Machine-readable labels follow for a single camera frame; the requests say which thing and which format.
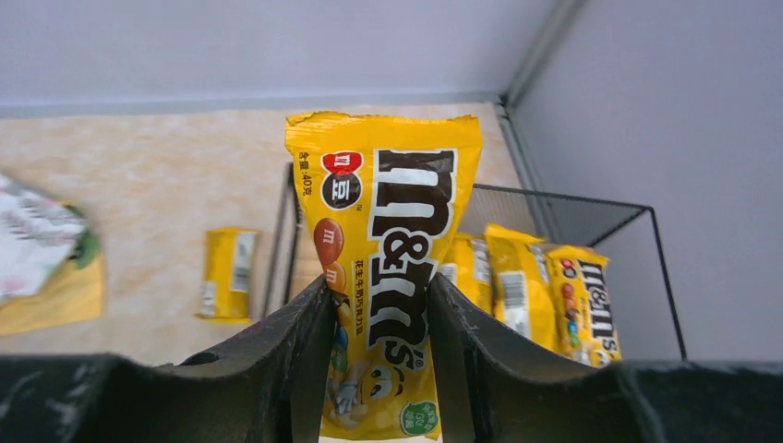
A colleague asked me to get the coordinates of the yellow candy bag shelf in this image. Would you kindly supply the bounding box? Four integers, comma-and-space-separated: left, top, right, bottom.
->
484, 223, 558, 352
439, 233, 492, 315

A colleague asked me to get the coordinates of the yellow candy bag shelf left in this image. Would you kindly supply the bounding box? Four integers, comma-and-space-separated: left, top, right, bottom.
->
439, 233, 492, 315

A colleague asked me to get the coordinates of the yellow m&m bag on shelf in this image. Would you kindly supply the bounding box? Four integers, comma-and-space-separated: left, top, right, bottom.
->
545, 245, 621, 368

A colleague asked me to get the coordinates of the yellow candy bag barcode side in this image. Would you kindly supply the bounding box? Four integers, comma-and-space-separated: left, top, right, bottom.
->
196, 226, 259, 324

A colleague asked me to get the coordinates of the black wire mesh shelf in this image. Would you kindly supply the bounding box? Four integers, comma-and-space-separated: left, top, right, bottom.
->
259, 164, 688, 361

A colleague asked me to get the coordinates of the yellow m&m bag front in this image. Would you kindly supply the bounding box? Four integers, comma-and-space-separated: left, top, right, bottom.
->
284, 111, 483, 441

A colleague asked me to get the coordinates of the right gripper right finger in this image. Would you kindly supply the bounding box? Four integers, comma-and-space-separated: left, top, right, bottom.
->
428, 276, 782, 442

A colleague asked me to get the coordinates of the animal print white cloth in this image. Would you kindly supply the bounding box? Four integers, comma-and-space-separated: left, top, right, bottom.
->
1, 174, 101, 305

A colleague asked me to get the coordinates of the yellow candy bag shelf middle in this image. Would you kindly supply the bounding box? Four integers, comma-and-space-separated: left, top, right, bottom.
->
484, 223, 558, 352

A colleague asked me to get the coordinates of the yellow m&m bag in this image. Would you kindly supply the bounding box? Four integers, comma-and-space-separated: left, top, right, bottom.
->
545, 245, 621, 368
284, 111, 483, 441

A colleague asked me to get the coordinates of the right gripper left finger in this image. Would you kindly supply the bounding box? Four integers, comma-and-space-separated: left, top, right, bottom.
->
1, 278, 334, 442

